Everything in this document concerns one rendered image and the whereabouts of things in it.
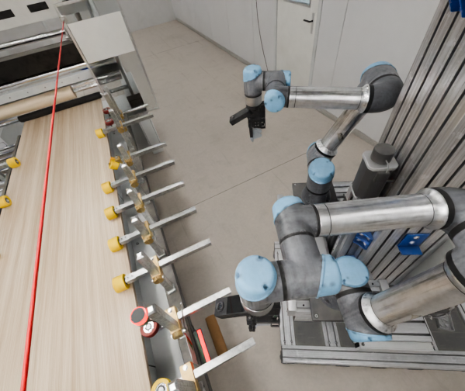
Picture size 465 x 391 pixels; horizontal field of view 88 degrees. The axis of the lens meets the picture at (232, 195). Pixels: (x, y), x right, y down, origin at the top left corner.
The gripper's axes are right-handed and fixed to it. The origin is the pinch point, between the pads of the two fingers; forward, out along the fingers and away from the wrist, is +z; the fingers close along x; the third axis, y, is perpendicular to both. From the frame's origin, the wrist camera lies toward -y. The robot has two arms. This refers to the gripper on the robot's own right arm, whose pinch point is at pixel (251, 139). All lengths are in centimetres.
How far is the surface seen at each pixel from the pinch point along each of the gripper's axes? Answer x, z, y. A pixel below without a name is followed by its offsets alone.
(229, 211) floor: 50, 132, -31
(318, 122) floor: 202, 132, 89
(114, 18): 161, -25, -124
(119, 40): 159, -7, -127
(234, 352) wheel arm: -87, 47, -10
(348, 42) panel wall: 207, 34, 107
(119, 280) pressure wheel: -61, 34, -67
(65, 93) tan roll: 129, 25, -193
